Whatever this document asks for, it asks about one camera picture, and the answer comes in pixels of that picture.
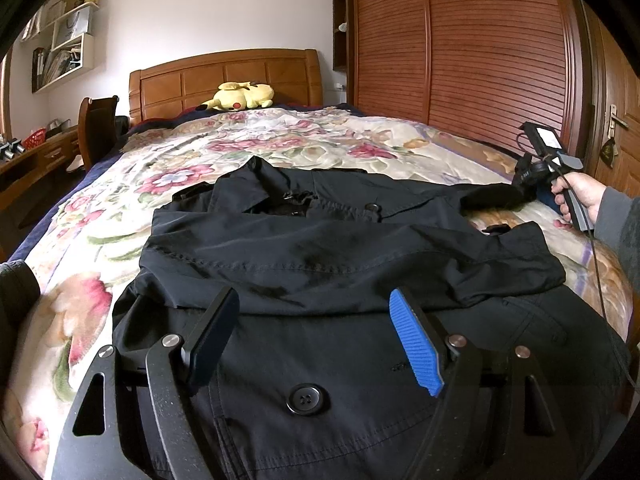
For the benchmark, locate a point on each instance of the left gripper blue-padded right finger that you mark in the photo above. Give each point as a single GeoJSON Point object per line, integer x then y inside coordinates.
{"type": "Point", "coordinates": [513, 377]}

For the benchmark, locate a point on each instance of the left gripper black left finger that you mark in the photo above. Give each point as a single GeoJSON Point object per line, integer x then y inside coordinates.
{"type": "Point", "coordinates": [176, 366]}

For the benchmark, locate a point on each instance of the black coat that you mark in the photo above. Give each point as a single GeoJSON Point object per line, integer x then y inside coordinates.
{"type": "Point", "coordinates": [314, 383]}

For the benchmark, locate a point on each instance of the black left sleeve forearm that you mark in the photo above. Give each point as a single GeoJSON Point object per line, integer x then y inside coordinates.
{"type": "Point", "coordinates": [19, 291]}

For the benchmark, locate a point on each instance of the grey right sleeve forearm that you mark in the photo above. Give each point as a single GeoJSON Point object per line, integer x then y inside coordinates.
{"type": "Point", "coordinates": [618, 227]}

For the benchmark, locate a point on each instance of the person's right hand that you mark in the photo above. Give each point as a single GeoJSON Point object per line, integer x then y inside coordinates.
{"type": "Point", "coordinates": [588, 191]}

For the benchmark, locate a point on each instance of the brown louvered wooden wardrobe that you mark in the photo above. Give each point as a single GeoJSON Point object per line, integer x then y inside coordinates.
{"type": "Point", "coordinates": [475, 68]}

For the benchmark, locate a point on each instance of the floral quilt bedspread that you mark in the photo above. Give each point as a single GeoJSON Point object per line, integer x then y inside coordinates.
{"type": "Point", "coordinates": [90, 251]}

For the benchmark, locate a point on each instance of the wooden desk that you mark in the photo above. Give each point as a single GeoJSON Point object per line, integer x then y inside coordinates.
{"type": "Point", "coordinates": [24, 171]}

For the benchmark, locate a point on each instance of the wooden chair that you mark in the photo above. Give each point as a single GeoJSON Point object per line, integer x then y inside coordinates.
{"type": "Point", "coordinates": [96, 130]}

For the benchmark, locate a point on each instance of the red basket on desk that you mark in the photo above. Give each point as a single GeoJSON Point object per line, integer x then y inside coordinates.
{"type": "Point", "coordinates": [35, 139]}

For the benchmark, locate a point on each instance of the wooden bed headboard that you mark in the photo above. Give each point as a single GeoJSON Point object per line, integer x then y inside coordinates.
{"type": "Point", "coordinates": [169, 89]}

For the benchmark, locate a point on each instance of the yellow Pikachu plush toy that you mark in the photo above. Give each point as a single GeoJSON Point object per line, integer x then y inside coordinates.
{"type": "Point", "coordinates": [235, 96]}

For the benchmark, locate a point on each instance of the wooden door with handle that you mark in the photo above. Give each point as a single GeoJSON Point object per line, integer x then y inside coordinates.
{"type": "Point", "coordinates": [613, 149]}

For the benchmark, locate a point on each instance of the white wall shelf unit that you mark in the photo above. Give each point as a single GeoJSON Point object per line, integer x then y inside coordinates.
{"type": "Point", "coordinates": [67, 26]}

